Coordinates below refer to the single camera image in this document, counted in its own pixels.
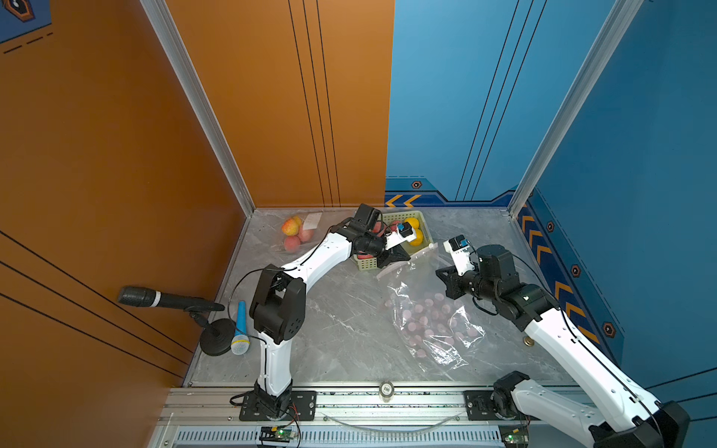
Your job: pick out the clear zip-top bag blue zipper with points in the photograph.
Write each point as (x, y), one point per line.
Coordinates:
(311, 220)

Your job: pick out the round silver knob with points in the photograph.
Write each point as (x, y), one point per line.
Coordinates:
(386, 390)

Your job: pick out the green circuit board left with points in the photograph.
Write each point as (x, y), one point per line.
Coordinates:
(277, 435)

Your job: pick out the pink-trimmed bag of bags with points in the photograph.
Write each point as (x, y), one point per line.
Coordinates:
(437, 331)

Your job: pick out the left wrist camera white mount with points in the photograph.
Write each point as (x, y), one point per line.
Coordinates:
(403, 232)

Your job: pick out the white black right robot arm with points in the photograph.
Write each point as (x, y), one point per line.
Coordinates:
(622, 413)

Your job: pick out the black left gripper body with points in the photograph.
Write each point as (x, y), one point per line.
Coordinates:
(375, 246)

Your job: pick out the aluminium corner post right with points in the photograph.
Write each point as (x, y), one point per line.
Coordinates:
(621, 16)

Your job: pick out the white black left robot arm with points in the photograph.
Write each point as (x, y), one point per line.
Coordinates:
(279, 302)

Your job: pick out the green circuit board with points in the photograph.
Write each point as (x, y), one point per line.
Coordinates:
(277, 435)
(515, 437)

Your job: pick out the blue handheld microphone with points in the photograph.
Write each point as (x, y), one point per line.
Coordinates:
(241, 341)

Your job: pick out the clear zip-top bag pink zipper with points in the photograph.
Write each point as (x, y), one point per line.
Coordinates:
(430, 249)

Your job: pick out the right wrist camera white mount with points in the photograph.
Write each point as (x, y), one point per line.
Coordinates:
(460, 251)

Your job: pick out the black microphone on stand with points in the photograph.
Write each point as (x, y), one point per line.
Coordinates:
(216, 336)

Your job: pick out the pink peach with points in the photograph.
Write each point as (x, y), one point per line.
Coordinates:
(292, 243)
(305, 235)

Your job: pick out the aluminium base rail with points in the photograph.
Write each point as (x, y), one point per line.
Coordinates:
(347, 415)

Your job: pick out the aluminium corner post left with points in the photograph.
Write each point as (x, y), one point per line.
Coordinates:
(165, 28)

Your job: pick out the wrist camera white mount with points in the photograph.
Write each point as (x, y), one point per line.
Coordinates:
(460, 251)
(403, 232)

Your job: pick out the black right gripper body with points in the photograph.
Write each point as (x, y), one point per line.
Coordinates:
(470, 282)

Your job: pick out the aluminium corner post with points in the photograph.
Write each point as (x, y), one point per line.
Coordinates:
(165, 28)
(621, 16)

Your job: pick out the green circuit board right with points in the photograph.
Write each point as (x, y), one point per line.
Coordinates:
(515, 437)

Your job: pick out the yellow peach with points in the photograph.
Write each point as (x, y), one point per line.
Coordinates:
(292, 226)

